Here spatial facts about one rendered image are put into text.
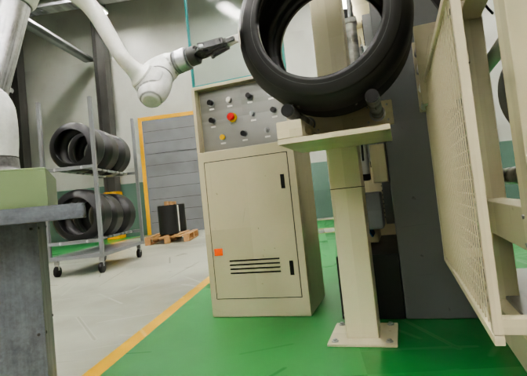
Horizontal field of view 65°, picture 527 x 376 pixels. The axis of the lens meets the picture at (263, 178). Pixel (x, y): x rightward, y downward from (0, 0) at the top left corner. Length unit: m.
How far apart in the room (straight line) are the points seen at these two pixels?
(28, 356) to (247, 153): 1.36
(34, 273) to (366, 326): 1.22
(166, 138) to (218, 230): 8.97
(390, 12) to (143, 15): 11.14
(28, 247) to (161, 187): 9.84
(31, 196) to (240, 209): 1.23
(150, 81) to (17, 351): 0.93
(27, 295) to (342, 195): 1.15
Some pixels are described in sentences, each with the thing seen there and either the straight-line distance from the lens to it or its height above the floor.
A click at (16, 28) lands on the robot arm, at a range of 1.76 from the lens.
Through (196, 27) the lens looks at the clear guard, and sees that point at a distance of 2.51.
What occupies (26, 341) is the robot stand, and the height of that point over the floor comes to 0.29.
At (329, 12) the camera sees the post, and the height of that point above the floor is 1.36.
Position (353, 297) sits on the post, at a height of 0.18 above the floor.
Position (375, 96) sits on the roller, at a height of 0.89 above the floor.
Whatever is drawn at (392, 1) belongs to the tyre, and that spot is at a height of 1.17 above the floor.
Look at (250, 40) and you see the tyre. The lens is 1.49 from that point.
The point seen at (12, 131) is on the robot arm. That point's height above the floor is 0.88.
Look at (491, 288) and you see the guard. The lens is 0.88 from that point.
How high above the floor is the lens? 0.61
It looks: 3 degrees up
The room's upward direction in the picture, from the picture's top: 6 degrees counter-clockwise
